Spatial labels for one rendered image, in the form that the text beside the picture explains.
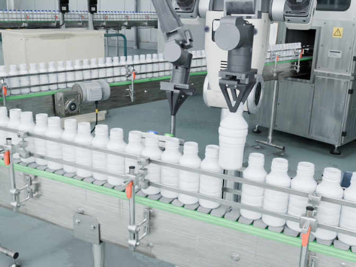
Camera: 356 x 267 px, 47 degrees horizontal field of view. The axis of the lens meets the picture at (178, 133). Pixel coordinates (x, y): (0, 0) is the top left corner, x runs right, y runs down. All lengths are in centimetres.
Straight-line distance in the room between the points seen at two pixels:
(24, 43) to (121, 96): 230
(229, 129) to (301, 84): 388
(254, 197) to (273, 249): 13
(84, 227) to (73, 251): 148
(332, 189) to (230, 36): 41
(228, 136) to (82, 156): 48
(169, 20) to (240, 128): 49
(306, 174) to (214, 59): 77
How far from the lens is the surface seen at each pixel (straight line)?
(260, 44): 160
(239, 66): 97
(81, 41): 536
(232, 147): 100
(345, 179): 164
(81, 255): 277
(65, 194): 134
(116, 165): 121
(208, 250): 113
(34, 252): 285
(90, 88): 256
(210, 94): 166
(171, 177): 113
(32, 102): 257
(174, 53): 125
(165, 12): 133
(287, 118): 499
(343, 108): 466
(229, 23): 89
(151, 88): 308
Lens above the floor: 151
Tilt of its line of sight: 17 degrees down
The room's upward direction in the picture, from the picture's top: 2 degrees clockwise
